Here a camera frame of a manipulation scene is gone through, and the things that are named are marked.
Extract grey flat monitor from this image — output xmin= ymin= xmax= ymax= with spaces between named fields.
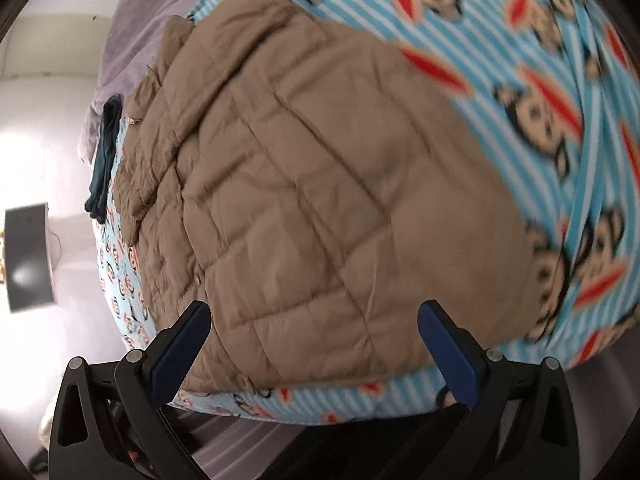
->
xmin=4 ymin=202 xmax=57 ymax=315

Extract dark blue jeans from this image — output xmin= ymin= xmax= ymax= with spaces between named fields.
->
xmin=84 ymin=94 xmax=123 ymax=225

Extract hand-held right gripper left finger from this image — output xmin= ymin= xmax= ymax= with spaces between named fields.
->
xmin=48 ymin=300 xmax=212 ymax=480

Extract blue striped monkey print blanket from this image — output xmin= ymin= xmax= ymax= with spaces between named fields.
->
xmin=95 ymin=0 xmax=640 ymax=426

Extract purple fleece blanket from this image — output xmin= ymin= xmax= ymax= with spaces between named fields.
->
xmin=77 ymin=0 xmax=231 ymax=166

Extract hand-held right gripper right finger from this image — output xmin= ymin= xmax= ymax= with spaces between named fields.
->
xmin=417 ymin=300 xmax=583 ymax=480

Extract brown quilted puffer jacket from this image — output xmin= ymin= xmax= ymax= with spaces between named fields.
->
xmin=112 ymin=0 xmax=553 ymax=393

